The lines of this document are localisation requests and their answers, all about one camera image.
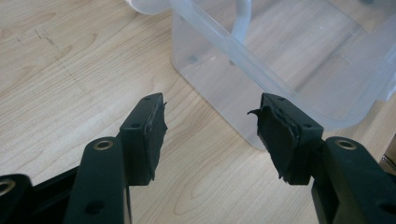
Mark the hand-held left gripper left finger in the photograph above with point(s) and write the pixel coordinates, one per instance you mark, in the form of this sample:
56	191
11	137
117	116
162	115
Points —
143	140

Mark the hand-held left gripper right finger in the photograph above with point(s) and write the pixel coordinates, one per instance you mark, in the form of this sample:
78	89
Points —
289	140

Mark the clear plastic storage box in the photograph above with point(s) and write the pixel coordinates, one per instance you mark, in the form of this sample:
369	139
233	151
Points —
280	46

